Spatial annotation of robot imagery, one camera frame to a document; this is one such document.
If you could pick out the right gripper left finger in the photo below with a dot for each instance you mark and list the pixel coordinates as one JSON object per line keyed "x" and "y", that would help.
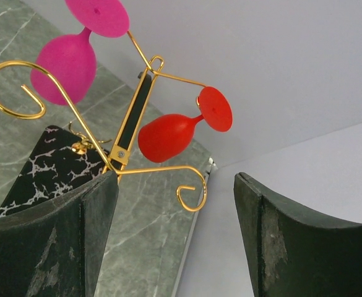
{"x": 56, "y": 248}

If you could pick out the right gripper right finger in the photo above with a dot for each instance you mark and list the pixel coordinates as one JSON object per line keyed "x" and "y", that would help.
{"x": 293, "y": 250}

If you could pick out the red wine glass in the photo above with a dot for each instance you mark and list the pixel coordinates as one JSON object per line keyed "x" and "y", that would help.
{"x": 170, "y": 134}

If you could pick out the magenta wine glass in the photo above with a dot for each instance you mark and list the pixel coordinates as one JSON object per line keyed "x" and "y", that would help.
{"x": 71, "y": 58}

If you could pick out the black marbled rack base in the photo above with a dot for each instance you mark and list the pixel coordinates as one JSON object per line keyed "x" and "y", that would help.
{"x": 51, "y": 170}

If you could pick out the gold wine glass rack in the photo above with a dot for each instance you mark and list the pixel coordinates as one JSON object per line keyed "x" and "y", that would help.
{"x": 47, "y": 87}

